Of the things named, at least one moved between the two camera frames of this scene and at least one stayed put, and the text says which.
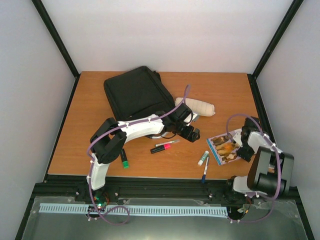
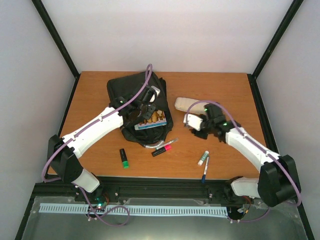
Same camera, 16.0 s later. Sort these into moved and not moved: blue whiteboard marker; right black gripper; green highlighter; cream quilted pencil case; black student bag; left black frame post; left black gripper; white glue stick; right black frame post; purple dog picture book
Moved: left black gripper; right black gripper; black student bag; purple dog picture book
Not moved: green highlighter; left black frame post; white glue stick; cream quilted pencil case; blue whiteboard marker; right black frame post
